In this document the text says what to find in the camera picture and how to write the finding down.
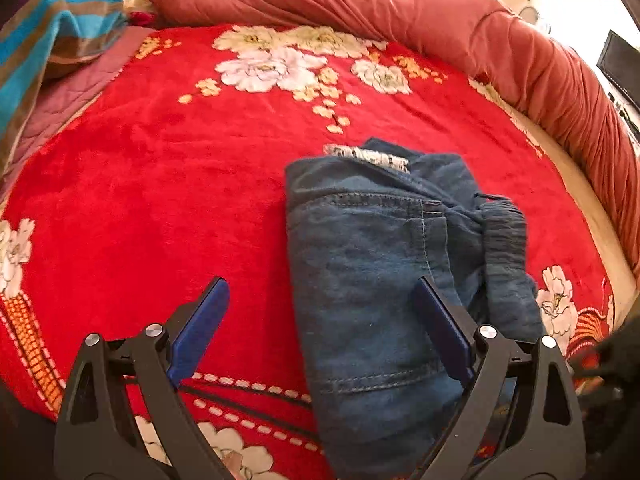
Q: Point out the beige bed sheet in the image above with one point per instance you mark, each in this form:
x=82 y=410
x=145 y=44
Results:
x=600 y=220

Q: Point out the pink quilted sheet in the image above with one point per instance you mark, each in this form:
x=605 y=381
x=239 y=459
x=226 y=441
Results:
x=75 y=95

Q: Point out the white round object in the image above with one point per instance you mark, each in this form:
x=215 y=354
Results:
x=531 y=16

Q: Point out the black monitor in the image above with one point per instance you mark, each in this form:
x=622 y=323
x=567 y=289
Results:
x=622 y=70

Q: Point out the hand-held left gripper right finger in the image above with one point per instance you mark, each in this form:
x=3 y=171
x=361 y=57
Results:
x=442 y=325

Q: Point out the striped towel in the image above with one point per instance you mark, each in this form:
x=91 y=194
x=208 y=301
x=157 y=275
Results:
x=45 y=25

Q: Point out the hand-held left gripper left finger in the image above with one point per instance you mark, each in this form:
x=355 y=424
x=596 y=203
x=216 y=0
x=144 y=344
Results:
x=200 y=330

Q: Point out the blue pants with lace trim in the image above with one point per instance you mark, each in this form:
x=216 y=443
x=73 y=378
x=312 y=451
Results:
x=360 y=270

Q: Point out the red floral blanket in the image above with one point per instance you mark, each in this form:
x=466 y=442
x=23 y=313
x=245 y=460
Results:
x=150 y=185

